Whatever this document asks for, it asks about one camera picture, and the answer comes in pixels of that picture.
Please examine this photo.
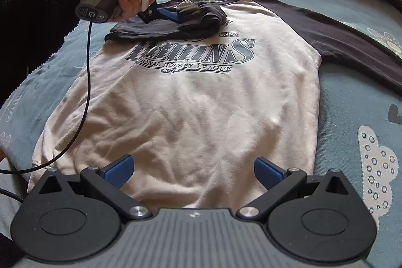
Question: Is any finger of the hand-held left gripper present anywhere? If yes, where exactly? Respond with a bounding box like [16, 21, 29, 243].
[138, 4, 180, 24]

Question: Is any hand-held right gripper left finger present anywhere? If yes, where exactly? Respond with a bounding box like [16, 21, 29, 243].
[38, 154, 152, 221]

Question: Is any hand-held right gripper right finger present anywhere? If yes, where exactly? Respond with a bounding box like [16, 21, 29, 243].
[236, 157, 350, 221]

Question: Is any cream and black sweatshirt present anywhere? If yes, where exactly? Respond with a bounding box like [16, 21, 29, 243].
[30, 0, 402, 209]

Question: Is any blue floral bed sheet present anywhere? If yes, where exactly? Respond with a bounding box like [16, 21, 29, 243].
[0, 0, 402, 268]

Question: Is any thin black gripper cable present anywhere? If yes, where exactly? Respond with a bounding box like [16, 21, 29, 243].
[0, 20, 93, 175]

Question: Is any thick black gripper cable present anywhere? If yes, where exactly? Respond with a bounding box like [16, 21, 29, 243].
[0, 189, 25, 203]

